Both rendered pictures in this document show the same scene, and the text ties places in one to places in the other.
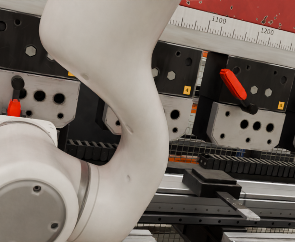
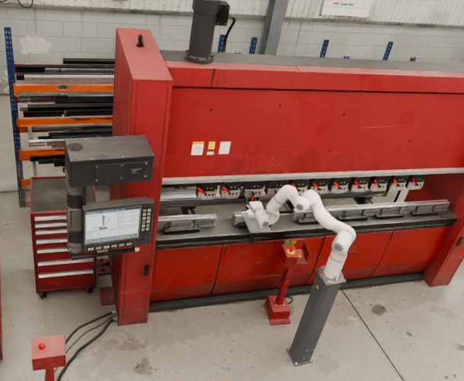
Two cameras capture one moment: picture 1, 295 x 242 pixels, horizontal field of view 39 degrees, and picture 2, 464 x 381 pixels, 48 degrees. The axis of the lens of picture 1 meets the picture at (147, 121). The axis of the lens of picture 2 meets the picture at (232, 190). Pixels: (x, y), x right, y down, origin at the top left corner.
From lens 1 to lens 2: 3.76 m
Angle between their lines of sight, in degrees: 26
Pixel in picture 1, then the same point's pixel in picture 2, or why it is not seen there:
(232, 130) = not seen: hidden behind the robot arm
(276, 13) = (304, 170)
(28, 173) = (265, 221)
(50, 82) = (258, 190)
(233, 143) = not seen: hidden behind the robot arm
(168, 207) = not seen: hidden behind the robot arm
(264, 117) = (301, 189)
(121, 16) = (275, 209)
